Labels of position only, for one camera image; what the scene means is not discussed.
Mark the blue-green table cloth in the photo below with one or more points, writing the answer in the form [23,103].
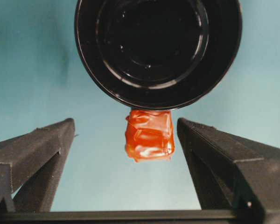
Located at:
[32,70]

